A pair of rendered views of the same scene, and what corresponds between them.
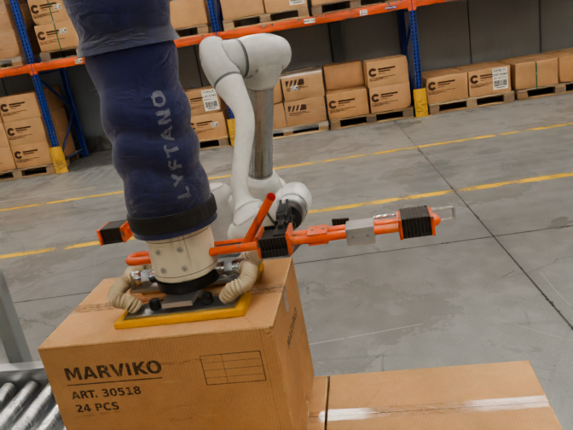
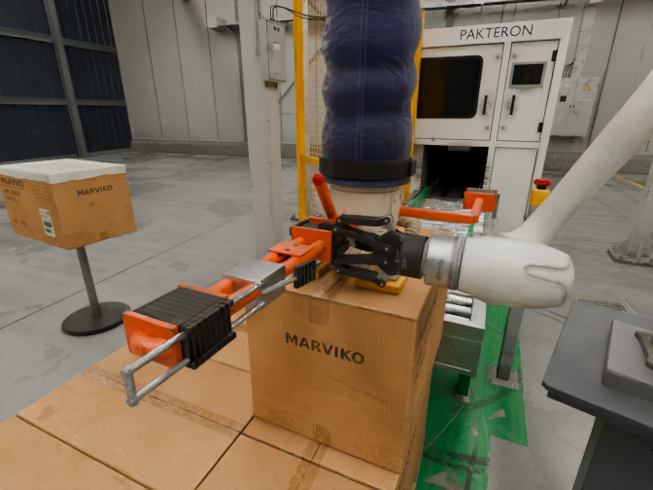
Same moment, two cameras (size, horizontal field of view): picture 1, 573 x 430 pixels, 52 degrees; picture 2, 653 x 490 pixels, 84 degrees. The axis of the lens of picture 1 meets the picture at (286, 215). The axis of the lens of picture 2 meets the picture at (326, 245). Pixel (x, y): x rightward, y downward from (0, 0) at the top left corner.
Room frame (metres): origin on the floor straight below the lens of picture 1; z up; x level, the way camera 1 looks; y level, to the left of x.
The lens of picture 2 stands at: (1.58, -0.61, 1.32)
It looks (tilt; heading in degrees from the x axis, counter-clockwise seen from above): 20 degrees down; 105
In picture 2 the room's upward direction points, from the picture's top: straight up
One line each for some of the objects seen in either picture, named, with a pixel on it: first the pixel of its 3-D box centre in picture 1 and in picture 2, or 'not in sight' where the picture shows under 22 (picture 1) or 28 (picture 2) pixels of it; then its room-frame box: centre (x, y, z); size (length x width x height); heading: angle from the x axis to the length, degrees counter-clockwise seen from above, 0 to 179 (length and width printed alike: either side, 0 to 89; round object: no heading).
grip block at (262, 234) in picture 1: (275, 240); (320, 237); (1.40, 0.04, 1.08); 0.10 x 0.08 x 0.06; 170
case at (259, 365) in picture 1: (192, 362); (364, 314); (1.45, 0.33, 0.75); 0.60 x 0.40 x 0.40; 80
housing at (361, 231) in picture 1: (360, 231); (255, 283); (1.36, -0.17, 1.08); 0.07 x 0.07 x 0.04; 80
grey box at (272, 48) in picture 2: not in sight; (273, 52); (0.72, 1.53, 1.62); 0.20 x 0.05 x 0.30; 81
